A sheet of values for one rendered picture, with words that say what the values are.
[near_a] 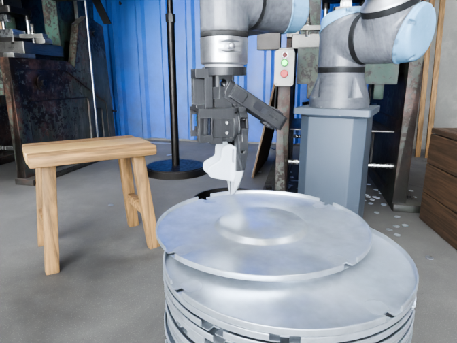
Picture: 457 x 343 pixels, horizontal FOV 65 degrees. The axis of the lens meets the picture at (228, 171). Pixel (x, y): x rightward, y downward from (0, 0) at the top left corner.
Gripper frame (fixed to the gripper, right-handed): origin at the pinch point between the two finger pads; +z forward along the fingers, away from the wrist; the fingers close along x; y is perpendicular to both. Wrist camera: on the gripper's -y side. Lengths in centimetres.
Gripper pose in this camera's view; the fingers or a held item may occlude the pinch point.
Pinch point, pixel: (235, 186)
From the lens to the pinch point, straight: 62.8
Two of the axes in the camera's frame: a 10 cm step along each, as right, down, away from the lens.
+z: 0.0, 9.7, 2.5
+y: -9.6, 0.7, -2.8
